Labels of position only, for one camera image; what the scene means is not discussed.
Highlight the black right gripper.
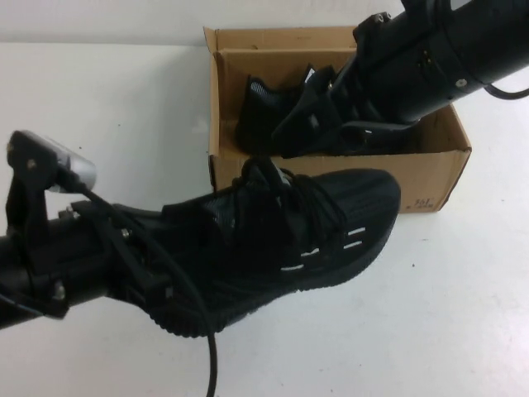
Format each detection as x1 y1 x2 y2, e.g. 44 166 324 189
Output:
270 18 451 161

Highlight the black sneaker with white tag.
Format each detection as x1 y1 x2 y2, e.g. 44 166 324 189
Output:
235 62 346 152

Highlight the black left camera cable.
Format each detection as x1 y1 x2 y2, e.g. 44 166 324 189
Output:
68 173 220 397

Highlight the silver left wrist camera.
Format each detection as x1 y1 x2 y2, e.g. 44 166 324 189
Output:
24 130 98 195

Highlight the brown cardboard shoe box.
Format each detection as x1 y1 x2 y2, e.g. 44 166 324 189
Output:
201 25 473 214

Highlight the black sneaker with white stripes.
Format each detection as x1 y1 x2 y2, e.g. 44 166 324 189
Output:
138 155 404 335

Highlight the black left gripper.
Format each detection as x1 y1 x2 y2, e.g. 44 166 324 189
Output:
24 198 216 322

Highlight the black left camera bracket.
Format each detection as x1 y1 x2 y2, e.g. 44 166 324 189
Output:
7 131 57 265

